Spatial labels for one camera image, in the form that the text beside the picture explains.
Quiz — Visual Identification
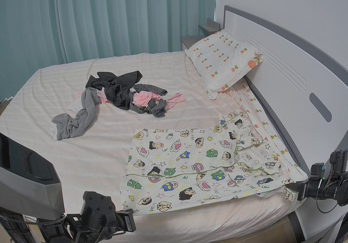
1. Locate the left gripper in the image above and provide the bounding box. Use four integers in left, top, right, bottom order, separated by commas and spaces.
114, 208, 137, 234

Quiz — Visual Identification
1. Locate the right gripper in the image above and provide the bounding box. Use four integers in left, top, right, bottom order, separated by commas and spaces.
283, 179, 321, 202

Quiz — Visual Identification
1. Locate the white printed pyjama top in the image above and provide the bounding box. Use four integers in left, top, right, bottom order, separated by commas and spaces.
120, 110, 295, 216

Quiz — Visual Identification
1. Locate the pile of clothes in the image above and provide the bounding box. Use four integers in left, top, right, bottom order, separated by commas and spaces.
86, 71, 186, 118

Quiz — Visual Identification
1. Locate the bed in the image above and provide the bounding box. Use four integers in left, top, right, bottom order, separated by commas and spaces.
0, 5, 348, 243

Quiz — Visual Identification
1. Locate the grey knit garment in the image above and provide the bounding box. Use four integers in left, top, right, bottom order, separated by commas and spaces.
51, 87, 100, 141

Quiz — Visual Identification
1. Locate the white printed pillow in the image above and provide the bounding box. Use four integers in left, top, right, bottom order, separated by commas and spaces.
185, 29, 264, 100

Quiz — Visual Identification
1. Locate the grey bedside table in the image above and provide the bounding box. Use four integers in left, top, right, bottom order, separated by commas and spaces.
182, 18, 221, 51

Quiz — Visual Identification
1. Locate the blue-green curtain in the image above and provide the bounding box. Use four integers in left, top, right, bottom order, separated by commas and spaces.
0, 0, 216, 102

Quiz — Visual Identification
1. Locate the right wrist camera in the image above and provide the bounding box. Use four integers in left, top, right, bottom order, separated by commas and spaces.
311, 163, 326, 182

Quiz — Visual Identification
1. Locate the black cable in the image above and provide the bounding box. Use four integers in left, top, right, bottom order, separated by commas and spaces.
316, 197, 339, 214

